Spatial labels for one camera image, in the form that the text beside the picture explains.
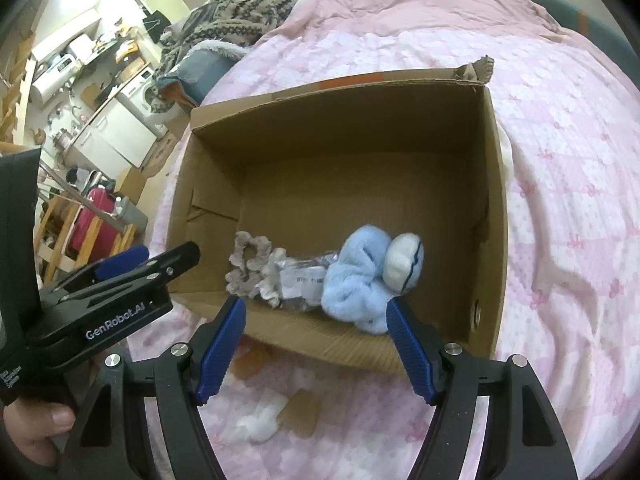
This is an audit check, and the beige lace scrunchie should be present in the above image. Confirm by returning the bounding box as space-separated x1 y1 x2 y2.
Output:
224 231 272 298

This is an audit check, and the person's left hand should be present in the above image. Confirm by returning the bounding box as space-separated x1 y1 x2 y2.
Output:
3 399 76 469

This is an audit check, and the tan cylinder roll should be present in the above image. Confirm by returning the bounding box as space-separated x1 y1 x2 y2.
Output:
230 344 273 380

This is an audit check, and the light blue fluffy scrunchie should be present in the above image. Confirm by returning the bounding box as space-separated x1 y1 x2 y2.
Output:
321 224 399 335

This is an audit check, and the white blue ball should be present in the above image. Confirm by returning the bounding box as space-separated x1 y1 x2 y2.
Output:
382 233 424 295

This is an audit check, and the brown cardboard tube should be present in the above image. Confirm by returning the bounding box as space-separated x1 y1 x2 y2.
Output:
277 389 320 439

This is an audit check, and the clear plastic packet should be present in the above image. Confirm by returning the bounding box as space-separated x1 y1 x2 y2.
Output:
276 252 338 312

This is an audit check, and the red suitcase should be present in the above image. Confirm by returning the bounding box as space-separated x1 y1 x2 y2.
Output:
67 186 120 265

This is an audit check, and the wooden chair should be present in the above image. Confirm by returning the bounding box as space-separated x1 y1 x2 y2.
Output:
34 194 137 287

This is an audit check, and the grey container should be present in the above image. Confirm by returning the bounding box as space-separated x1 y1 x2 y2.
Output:
114 196 149 234

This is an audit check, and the cardboard box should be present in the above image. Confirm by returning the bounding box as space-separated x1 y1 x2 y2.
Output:
167 56 508 358

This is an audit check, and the white washing machine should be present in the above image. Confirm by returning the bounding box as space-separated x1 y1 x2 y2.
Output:
116 65 167 139

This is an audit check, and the patterned knit blanket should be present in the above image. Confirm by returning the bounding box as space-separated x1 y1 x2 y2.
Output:
155 0 299 78

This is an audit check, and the teal cushion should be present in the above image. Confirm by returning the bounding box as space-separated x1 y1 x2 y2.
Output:
533 0 640 86

